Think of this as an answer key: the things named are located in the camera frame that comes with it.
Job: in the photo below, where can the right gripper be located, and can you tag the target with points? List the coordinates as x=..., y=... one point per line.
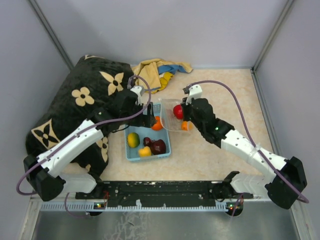
x=185, y=107

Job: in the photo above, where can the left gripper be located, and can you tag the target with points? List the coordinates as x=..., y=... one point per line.
x=147, y=120

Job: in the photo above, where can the small orange mango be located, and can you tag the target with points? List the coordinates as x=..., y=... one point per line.
x=186, y=126

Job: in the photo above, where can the clear zip top bag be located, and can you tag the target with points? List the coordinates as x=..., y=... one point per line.
x=167, y=118

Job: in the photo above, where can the green yellow mango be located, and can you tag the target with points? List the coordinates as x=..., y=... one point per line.
x=133, y=140

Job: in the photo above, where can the orange tangerine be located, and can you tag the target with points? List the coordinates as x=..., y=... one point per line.
x=157, y=126

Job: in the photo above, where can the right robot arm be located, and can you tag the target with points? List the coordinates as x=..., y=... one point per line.
x=283, y=179

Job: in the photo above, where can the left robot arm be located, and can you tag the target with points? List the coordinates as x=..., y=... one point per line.
x=45, y=172

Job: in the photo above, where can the light blue plastic basket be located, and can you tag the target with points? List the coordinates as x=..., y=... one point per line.
x=132, y=154

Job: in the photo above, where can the small dark red fruit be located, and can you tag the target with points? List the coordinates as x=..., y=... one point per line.
x=147, y=142

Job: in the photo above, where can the yellow blue crumpled cloth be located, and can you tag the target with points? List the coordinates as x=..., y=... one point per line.
x=158, y=72

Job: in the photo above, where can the black floral pillow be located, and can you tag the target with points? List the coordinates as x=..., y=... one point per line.
x=94, y=83

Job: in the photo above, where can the yellow peach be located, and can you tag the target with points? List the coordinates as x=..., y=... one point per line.
x=145, y=152

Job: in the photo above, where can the dark red apple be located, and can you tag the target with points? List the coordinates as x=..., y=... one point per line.
x=158, y=147

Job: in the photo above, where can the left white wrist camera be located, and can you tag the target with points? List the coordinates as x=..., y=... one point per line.
x=139, y=91

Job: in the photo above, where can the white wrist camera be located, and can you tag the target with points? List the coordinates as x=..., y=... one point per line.
x=139, y=91
x=194, y=92

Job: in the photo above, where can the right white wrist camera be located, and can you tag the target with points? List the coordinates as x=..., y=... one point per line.
x=194, y=92

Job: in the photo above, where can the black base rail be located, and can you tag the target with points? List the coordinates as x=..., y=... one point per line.
x=166, y=196

